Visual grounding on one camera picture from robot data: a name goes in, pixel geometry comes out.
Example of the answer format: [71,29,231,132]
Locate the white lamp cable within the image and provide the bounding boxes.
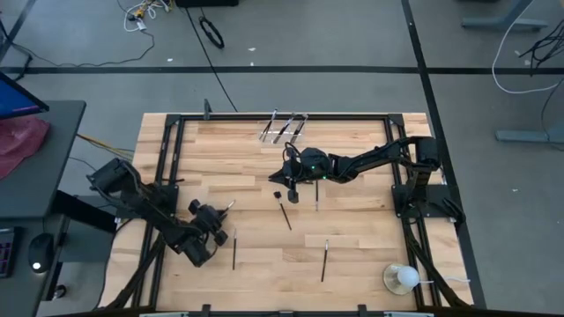
[417,276,471,285]

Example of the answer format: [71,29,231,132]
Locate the grey desk foot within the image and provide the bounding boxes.
[494,127,564,144]
[460,0,550,33]

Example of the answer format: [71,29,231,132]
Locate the black coiled cable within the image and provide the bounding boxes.
[198,16,226,50]

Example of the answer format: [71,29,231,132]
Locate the long black floor cable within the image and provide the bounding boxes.
[183,6,240,114]

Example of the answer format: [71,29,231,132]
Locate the black box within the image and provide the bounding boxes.
[174,0,241,8]

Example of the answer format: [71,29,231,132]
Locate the white floor cable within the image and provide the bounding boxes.
[490,0,564,96]

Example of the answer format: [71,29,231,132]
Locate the black cable bundle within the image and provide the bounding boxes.
[518,26,564,77]

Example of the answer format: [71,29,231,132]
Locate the black aluminium table frame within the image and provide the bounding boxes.
[103,112,475,317]

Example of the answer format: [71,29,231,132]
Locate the dark grey desk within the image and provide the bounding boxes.
[0,100,88,317]

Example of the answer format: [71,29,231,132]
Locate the monitor with blue screen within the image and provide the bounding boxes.
[0,71,50,121]

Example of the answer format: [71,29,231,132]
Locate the makeup brush long pale ferrule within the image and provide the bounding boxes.
[272,113,296,145]

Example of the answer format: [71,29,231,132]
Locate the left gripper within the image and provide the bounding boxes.
[188,198,230,247]

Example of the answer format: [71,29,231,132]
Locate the black desk leg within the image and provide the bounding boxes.
[51,188,119,235]

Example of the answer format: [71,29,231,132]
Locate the black keyboard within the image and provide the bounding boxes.
[0,225,17,279]

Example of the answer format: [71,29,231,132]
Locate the thin black floor cable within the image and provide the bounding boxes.
[0,26,156,70]

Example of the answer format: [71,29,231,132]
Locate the pink cloth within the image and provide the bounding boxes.
[0,115,51,181]

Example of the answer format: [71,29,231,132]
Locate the makeup brush with black head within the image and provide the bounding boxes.
[272,189,293,232]

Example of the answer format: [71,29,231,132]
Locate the white and yellow cable bundle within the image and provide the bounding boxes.
[115,0,172,34]

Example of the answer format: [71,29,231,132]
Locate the thick grey-headed powder brush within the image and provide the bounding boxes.
[289,114,309,145]

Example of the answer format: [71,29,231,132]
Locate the black computer mouse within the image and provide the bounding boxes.
[27,232,56,275]

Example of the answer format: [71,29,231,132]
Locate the yellow cables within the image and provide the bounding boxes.
[76,133,136,160]

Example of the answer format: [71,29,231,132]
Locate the clear acrylic brush organizer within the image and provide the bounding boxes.
[256,117,310,147]

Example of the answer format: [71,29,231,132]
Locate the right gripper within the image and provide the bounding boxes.
[269,144,310,205]

